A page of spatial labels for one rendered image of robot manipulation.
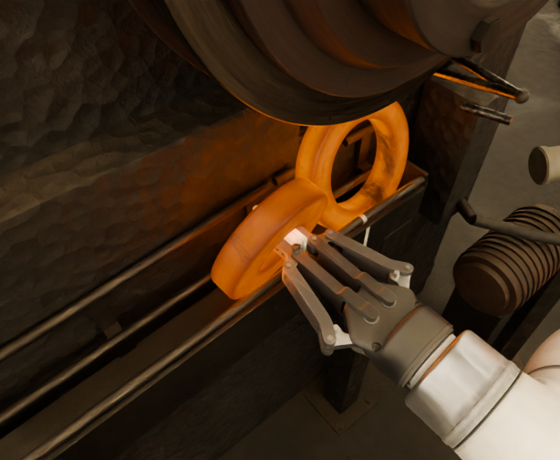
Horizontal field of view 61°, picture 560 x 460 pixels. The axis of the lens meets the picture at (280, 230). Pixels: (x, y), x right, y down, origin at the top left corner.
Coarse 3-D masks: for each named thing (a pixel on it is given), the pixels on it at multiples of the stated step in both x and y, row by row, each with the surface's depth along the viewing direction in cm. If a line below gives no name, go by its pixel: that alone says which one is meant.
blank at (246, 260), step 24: (288, 192) 47; (312, 192) 48; (264, 216) 45; (288, 216) 46; (312, 216) 52; (240, 240) 46; (264, 240) 45; (216, 264) 48; (240, 264) 46; (264, 264) 54; (240, 288) 50
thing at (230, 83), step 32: (160, 0) 26; (192, 0) 27; (224, 0) 29; (192, 32) 29; (224, 32) 30; (224, 64) 31; (256, 64) 33; (256, 96) 35; (288, 96) 37; (320, 96) 40; (384, 96) 46
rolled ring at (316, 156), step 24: (360, 120) 57; (384, 120) 60; (312, 144) 55; (336, 144) 56; (384, 144) 64; (408, 144) 65; (312, 168) 55; (384, 168) 65; (360, 192) 66; (384, 192) 65; (336, 216) 60
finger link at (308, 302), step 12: (288, 264) 48; (288, 276) 47; (300, 276) 47; (288, 288) 49; (300, 288) 47; (300, 300) 47; (312, 300) 46; (312, 312) 45; (324, 312) 45; (312, 324) 46; (324, 324) 44; (324, 336) 44; (336, 336) 44
